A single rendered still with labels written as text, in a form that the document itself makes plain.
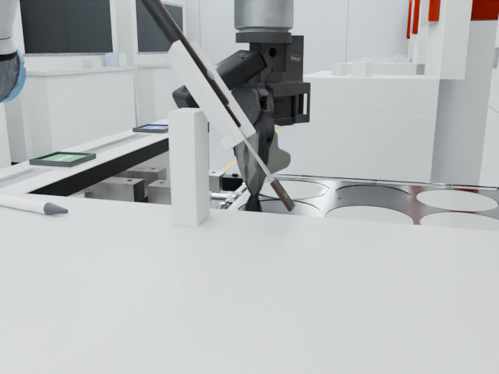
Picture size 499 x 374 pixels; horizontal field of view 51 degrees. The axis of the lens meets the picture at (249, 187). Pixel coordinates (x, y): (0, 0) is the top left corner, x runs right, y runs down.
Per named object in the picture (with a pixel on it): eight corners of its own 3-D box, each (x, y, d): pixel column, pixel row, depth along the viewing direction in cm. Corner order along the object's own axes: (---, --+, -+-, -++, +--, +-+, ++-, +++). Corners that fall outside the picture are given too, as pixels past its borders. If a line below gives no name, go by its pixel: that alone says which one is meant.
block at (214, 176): (226, 188, 82) (226, 169, 82) (219, 194, 79) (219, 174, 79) (179, 185, 84) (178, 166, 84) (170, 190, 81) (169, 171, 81)
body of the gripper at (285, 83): (310, 128, 69) (313, 32, 66) (255, 133, 65) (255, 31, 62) (278, 121, 75) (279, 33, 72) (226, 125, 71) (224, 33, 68)
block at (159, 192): (209, 202, 75) (209, 182, 74) (201, 208, 72) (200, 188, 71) (157, 198, 77) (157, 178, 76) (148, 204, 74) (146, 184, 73)
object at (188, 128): (256, 217, 41) (257, 40, 38) (243, 234, 37) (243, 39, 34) (183, 211, 42) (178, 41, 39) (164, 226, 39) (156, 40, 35)
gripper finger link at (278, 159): (295, 195, 71) (297, 128, 69) (258, 202, 68) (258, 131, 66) (282, 190, 74) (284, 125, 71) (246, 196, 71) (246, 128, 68)
